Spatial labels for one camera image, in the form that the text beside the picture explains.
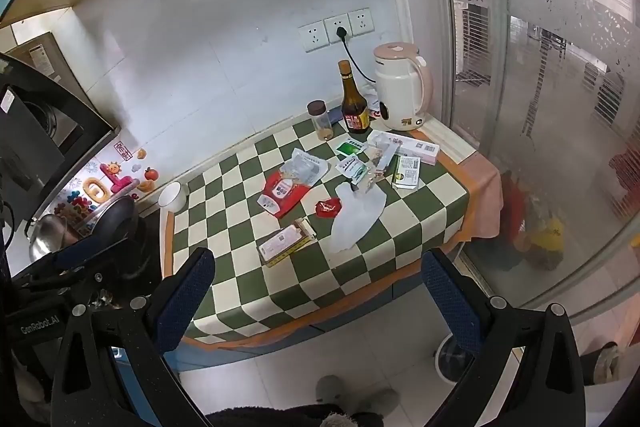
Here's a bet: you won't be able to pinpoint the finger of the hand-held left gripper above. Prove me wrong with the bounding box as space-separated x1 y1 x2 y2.
50 234 141 274

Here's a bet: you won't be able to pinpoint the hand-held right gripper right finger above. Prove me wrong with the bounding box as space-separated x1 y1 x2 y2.
421 248 587 427

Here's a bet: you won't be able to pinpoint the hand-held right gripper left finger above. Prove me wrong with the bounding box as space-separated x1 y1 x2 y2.
50 247 217 427

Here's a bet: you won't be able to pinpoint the white trash bin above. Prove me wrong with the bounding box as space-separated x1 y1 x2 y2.
434 334 506 383

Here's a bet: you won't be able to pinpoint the red white packet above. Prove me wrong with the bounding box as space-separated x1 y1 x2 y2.
257 171 311 219

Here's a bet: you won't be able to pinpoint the small red wrapper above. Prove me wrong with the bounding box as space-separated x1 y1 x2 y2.
314 198 342 218

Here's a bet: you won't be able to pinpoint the white green sachet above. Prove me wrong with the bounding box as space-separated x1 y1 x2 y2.
335 156 371 185

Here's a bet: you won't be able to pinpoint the person's left forearm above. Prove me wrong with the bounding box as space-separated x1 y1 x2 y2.
7 352 53 423

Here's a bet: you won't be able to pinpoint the black wok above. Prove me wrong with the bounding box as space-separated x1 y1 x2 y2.
92 196 168 283

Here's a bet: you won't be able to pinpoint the green white checkered tablecloth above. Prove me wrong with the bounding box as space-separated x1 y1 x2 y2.
160 107 503 350

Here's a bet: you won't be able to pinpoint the white cup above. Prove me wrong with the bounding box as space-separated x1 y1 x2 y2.
157 181 190 212

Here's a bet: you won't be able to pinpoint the pink white carton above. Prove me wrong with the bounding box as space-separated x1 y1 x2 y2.
257 218 317 268

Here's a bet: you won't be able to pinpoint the pink under cloth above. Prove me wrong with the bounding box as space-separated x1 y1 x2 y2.
450 152 503 240

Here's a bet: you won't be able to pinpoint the red bag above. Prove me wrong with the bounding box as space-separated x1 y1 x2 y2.
500 172 528 248

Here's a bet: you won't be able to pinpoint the yellow bag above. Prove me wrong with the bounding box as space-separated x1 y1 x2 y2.
522 202 566 270

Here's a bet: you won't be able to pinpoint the white plastic bag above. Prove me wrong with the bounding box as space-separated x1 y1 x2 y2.
329 182 387 254

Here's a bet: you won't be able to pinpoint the black range hood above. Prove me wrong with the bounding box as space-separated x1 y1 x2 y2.
0 52 121 228

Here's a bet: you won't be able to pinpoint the green white box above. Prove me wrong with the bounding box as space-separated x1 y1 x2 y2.
391 154 422 191

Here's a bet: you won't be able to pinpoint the person's black fleece pants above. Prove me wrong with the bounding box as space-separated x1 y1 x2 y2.
205 402 396 427

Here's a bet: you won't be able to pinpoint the clear wrapper with brown bits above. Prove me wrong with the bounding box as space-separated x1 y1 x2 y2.
362 142 401 192

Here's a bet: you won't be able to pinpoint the long white pink box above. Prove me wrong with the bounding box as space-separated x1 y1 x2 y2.
367 129 441 166

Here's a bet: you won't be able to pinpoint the clear plastic bag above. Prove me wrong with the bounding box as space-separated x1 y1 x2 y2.
278 148 331 188

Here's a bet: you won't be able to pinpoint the brown fuzzy slipper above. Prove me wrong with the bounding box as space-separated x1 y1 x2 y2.
580 342 621 385

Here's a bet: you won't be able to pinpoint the green square sachet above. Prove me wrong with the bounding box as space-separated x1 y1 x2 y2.
334 138 368 158

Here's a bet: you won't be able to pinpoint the brown panel with label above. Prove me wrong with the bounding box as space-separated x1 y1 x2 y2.
7 32 77 84

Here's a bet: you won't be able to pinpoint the spice jar with brown lid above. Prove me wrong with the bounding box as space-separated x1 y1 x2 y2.
307 100 334 142

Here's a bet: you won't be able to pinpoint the white pink electric kettle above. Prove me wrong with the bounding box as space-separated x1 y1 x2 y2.
372 42 434 132

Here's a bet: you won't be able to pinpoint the glass sliding door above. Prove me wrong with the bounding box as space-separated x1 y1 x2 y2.
425 0 640 333

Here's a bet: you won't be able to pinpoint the brown sauce bottle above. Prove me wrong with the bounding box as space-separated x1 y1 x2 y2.
338 60 371 134

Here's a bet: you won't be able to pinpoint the colourful wall stickers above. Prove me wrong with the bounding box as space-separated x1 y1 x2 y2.
50 139 161 228

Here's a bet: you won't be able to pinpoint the white wall socket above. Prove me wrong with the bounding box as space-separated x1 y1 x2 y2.
323 16 355 45
347 8 375 36
298 23 331 54

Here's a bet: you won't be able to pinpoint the black power cable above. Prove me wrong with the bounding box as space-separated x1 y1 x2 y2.
336 26 378 85

